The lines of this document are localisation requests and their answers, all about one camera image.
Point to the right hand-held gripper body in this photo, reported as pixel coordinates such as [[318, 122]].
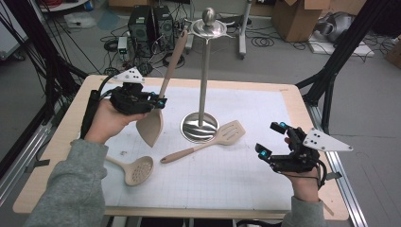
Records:
[[298, 162]]

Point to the grey tape piece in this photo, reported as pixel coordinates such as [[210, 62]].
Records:
[[334, 175], [38, 164]]

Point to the perforated beige skimmer spoon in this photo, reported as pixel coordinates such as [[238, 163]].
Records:
[[138, 171]]

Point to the white round table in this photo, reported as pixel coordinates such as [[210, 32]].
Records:
[[63, 4]]

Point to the white grid mat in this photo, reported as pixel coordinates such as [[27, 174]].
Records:
[[220, 104]]

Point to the aluminium rail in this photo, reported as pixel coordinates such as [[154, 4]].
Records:
[[350, 201], [19, 164]]

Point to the solid beige spatula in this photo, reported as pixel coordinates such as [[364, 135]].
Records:
[[151, 127]]

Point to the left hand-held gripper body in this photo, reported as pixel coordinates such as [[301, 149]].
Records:
[[130, 99]]

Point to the black metal frame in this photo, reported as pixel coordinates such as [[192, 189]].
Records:
[[346, 41], [31, 38]]

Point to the black computer tower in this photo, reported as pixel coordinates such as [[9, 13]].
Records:
[[164, 28], [140, 28]]

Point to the slotted beige spatula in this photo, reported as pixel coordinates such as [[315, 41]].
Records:
[[228, 134]]

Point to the person's left hand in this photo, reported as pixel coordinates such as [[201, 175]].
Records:
[[107, 121]]

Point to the white cabinet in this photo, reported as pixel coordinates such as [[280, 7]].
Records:
[[9, 34]]

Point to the white flat board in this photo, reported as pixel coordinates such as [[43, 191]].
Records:
[[343, 48]]

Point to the open cardboard box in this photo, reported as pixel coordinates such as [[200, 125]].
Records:
[[293, 22]]

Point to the black flat device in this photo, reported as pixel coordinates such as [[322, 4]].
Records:
[[242, 21]]

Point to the grey bag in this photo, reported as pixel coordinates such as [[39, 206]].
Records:
[[335, 26]]

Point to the small silver power box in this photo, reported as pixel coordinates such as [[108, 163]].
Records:
[[122, 45]]

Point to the person's right hand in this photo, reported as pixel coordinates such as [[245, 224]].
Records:
[[304, 186]]

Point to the brown box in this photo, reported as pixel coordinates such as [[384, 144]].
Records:
[[394, 53]]

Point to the steel utensil stand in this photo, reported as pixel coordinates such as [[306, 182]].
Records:
[[204, 78]]

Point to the white plastic bag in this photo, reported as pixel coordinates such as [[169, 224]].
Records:
[[80, 20]]

